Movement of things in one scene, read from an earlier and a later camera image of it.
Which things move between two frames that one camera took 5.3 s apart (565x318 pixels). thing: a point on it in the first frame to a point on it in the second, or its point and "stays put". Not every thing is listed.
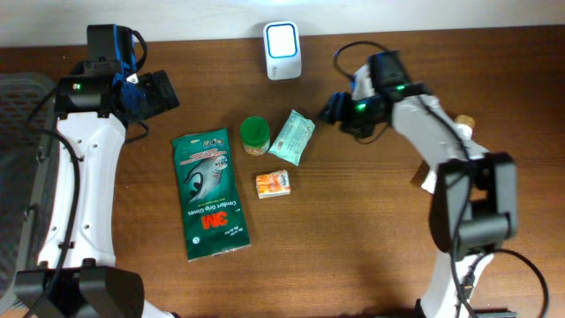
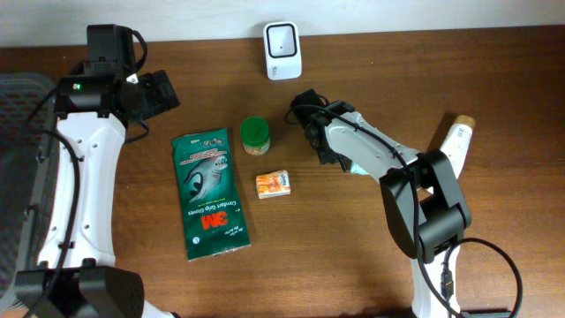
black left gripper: (161, 91) stays put
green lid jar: (255, 135) stays put
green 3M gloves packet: (212, 203) stays put
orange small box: (274, 184) stays put
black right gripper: (345, 108) to (329, 154)
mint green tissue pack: (293, 139) to (357, 170)
